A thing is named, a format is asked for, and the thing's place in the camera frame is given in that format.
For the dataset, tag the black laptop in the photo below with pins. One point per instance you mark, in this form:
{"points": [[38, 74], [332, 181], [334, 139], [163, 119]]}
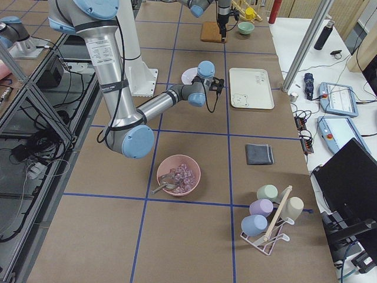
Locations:
{"points": [[348, 184]]}

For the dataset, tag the folded dark blue umbrella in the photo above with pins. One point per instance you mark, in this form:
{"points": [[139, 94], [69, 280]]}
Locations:
{"points": [[309, 85]]}

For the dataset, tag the white wire cup rack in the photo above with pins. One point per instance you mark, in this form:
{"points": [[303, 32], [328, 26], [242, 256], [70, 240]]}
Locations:
{"points": [[265, 244]]}

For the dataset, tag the teach pendant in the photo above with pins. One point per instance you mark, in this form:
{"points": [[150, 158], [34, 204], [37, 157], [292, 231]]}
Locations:
{"points": [[338, 99], [337, 131]]}

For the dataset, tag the green ceramic bowl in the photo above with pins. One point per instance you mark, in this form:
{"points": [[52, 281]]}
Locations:
{"points": [[245, 28]]}

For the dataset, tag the brown wooden tray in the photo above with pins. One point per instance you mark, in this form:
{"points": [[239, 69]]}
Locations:
{"points": [[210, 32]]}

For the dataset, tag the pink bowl of ice cubes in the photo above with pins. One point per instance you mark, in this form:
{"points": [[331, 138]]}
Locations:
{"points": [[183, 170]]}

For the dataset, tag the metal scoop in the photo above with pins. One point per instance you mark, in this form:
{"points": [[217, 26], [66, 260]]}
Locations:
{"points": [[166, 186]]}

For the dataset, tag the red cylinder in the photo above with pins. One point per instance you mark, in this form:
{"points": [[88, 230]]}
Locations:
{"points": [[274, 11]]}

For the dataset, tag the black water bottle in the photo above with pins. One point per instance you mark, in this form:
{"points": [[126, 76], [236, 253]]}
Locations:
{"points": [[324, 35]]}

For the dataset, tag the beige plastic cup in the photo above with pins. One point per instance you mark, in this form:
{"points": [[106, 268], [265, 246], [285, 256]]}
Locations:
{"points": [[294, 208]]}

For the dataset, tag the near teach pendant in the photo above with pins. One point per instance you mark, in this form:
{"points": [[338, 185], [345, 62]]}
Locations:
{"points": [[337, 131]]}

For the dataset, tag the white round plate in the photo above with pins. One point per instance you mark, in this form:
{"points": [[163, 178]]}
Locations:
{"points": [[188, 75]]}

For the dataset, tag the yellow mug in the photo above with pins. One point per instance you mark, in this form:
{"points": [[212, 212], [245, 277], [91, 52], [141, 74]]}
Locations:
{"points": [[250, 14]]}

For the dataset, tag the folded grey cloth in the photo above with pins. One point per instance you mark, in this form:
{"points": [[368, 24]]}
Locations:
{"points": [[259, 154]]}

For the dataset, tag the purple plastic cup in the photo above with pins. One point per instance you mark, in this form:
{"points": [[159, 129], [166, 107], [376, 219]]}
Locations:
{"points": [[262, 207]]}

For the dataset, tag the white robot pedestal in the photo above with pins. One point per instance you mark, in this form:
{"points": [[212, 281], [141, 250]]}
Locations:
{"points": [[142, 79]]}

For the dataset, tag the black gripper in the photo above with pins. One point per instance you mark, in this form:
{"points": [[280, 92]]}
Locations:
{"points": [[222, 20]]}

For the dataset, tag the cream bear serving tray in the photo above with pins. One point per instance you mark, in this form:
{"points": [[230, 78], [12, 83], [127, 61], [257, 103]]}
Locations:
{"points": [[250, 89]]}

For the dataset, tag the green plastic cup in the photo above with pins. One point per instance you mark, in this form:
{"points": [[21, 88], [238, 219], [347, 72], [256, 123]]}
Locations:
{"points": [[269, 192]]}

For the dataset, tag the blue plastic cup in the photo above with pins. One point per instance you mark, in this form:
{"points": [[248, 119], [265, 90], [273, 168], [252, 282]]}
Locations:
{"points": [[253, 225]]}

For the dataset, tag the far teach pendant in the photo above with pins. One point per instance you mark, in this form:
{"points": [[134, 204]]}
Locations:
{"points": [[338, 99]]}

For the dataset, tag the aluminium frame post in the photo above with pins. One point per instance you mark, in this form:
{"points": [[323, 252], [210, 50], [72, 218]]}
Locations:
{"points": [[313, 28]]}

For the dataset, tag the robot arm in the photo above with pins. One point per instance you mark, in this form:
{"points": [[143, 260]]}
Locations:
{"points": [[224, 12], [106, 27]]}

